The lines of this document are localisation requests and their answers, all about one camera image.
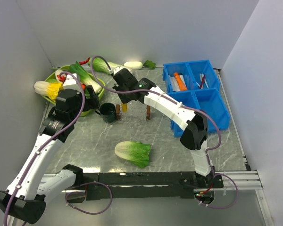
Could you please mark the green radish leaf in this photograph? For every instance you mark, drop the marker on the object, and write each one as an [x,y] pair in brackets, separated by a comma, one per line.
[149,64]

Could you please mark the clear acrylic holder brown ends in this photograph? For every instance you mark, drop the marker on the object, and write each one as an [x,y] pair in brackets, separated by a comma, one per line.
[146,111]

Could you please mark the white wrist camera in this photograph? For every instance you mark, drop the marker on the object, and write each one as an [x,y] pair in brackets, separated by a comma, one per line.
[117,69]
[70,83]

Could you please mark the white toothbrush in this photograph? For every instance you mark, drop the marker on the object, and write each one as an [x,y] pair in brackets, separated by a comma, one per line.
[206,84]

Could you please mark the aluminium frame rail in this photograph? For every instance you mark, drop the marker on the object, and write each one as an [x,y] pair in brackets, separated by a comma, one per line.
[237,180]

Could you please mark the blue four-compartment bin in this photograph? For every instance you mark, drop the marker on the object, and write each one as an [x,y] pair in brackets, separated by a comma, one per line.
[208,99]

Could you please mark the light green tray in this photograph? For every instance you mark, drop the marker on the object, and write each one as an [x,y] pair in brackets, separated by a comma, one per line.
[52,79]

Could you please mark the dark green mug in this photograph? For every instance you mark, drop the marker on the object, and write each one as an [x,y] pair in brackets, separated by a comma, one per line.
[108,112]

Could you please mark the yellow napa cabbage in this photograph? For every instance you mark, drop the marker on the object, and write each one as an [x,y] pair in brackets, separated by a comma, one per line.
[50,90]

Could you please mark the green napa cabbage front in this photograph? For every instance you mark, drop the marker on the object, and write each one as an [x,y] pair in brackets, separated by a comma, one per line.
[135,152]

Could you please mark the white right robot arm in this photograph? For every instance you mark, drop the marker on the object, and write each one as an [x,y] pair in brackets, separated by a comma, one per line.
[193,122]

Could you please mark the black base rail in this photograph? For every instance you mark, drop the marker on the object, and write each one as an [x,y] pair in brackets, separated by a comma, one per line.
[181,184]

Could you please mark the long green napa cabbage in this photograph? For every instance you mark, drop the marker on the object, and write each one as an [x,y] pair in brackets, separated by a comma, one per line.
[100,66]

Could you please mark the red chili pepper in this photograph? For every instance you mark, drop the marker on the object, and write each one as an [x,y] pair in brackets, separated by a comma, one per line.
[84,62]

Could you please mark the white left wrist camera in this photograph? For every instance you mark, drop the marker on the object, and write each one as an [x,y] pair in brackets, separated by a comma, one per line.
[70,83]

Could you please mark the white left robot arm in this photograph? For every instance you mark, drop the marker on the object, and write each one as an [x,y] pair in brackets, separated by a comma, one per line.
[25,198]

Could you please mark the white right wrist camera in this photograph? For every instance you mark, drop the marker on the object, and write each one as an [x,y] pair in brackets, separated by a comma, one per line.
[117,69]

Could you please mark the white radish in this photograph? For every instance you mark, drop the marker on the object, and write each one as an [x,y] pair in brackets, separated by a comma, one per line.
[134,65]

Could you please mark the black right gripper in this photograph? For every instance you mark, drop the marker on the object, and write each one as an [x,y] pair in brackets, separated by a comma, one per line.
[124,100]

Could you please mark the green bok choy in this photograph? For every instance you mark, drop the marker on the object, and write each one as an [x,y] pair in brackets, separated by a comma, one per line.
[85,78]

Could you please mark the white toothpaste tube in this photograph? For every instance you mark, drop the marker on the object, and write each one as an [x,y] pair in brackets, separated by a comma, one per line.
[175,85]

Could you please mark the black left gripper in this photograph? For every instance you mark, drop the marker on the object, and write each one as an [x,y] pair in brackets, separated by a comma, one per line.
[93,100]

